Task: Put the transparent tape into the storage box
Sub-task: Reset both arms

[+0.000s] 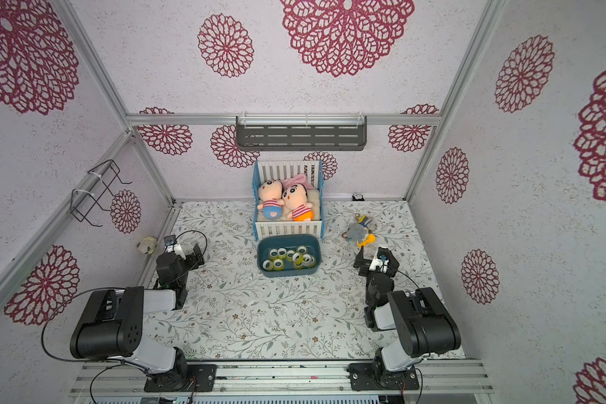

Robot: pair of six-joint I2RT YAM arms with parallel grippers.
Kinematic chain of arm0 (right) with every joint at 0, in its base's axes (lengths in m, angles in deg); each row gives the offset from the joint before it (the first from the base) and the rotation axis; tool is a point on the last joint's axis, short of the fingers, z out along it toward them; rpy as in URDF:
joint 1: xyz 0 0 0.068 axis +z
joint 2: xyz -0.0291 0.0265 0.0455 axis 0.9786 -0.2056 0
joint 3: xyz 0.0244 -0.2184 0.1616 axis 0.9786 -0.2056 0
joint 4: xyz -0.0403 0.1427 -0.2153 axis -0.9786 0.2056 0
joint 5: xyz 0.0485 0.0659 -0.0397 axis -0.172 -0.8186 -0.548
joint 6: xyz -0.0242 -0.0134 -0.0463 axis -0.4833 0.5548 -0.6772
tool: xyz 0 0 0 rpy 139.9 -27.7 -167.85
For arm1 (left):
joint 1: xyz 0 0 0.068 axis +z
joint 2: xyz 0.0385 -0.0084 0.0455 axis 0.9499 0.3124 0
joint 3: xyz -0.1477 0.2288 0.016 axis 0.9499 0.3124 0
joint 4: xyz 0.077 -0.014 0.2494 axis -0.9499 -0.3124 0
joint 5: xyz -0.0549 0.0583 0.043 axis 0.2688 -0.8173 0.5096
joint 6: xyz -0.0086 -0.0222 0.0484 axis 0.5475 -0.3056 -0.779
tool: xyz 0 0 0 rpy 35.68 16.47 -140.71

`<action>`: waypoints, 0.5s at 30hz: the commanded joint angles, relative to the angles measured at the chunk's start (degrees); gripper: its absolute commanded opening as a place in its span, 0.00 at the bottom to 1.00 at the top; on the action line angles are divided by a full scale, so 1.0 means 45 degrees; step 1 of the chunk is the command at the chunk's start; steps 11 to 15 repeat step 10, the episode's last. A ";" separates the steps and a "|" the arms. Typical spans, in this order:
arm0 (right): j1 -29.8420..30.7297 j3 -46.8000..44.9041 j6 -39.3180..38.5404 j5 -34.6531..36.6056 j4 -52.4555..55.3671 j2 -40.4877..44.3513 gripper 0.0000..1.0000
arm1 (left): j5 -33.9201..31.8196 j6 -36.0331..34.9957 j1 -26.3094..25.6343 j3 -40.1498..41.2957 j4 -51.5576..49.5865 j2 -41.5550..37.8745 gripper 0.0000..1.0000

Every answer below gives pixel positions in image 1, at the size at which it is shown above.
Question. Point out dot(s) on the small yellow white plush ball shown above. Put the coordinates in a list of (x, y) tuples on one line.
[(147, 245)]

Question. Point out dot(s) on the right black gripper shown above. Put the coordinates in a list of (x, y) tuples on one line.
[(366, 263)]

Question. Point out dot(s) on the teal plastic storage box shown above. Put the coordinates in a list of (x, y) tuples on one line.
[(289, 242)]

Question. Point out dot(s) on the grey plush keychain toy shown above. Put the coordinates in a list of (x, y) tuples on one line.
[(361, 230)]

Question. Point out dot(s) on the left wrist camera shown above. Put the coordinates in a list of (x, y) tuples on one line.
[(172, 245)]

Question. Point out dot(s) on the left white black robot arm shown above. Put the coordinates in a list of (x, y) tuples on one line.
[(110, 328)]

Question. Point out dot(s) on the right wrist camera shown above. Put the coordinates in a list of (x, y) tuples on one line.
[(380, 262)]

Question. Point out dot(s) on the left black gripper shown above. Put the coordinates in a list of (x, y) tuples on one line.
[(190, 259)]

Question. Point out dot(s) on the black wire wall rack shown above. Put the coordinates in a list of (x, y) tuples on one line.
[(82, 201)]

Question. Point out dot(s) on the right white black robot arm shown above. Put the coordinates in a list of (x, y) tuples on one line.
[(423, 325)]

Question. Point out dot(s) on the pink pillow in crib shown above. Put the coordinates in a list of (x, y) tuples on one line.
[(299, 179)]

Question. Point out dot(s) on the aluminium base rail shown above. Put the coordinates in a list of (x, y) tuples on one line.
[(253, 378)]

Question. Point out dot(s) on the plush doll orange shorts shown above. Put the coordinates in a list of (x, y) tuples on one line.
[(296, 201)]

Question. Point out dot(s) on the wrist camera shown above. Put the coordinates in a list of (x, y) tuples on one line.
[(380, 262), (172, 245)]

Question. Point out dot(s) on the plush doll blue shorts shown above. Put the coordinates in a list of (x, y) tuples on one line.
[(270, 199)]

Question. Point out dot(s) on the grey wall shelf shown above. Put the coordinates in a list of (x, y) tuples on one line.
[(301, 135)]

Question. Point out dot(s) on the white blue toy crib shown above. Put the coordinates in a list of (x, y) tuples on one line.
[(264, 171)]

